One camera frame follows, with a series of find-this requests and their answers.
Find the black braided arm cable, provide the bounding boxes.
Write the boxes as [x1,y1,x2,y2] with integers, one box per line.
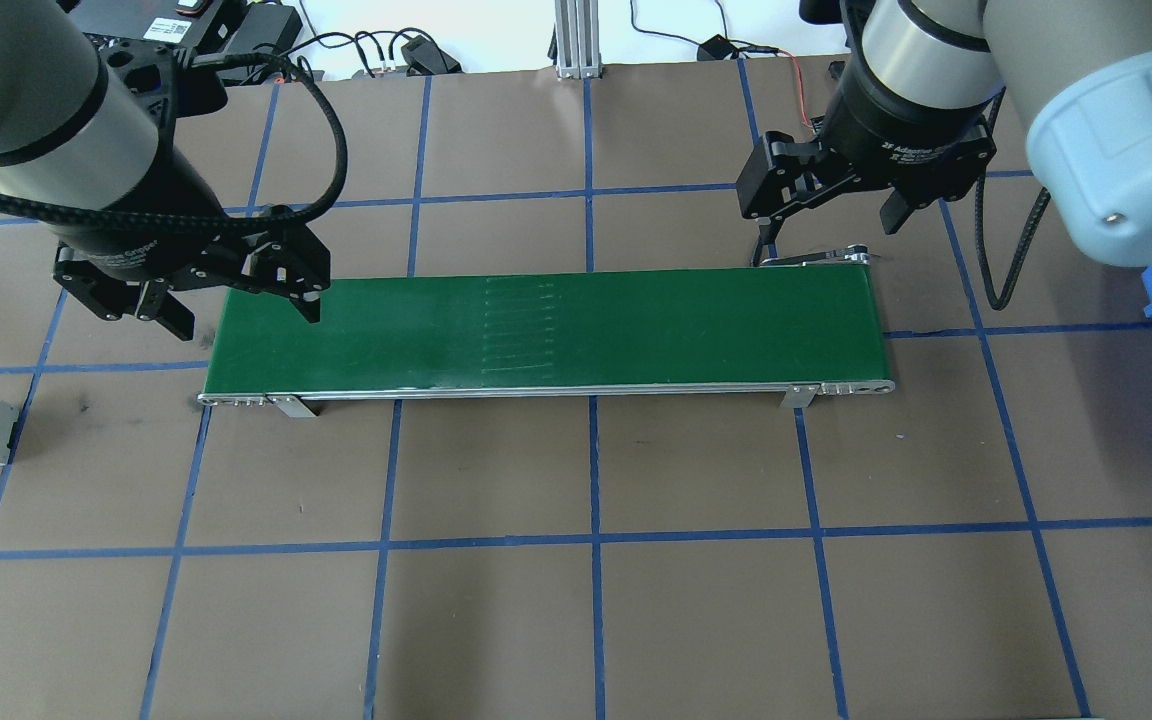
[0,50,349,229]
[974,90,1052,311]

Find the black power cord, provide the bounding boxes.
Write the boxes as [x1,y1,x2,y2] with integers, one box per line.
[281,28,412,81]

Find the red black conveyor wire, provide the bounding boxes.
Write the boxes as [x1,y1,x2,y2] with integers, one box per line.
[736,42,829,136]

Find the black power adapter brick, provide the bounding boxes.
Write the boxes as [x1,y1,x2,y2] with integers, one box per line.
[399,33,464,77]

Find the aluminium profile post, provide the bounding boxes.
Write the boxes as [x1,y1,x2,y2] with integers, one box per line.
[553,0,604,81]

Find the black labelled power supply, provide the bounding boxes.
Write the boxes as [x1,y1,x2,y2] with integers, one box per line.
[71,0,305,56]

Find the green belt conveyor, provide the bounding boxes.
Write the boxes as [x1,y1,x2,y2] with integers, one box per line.
[198,243,897,419]

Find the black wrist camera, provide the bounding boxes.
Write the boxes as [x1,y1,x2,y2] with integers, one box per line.
[86,35,229,116]

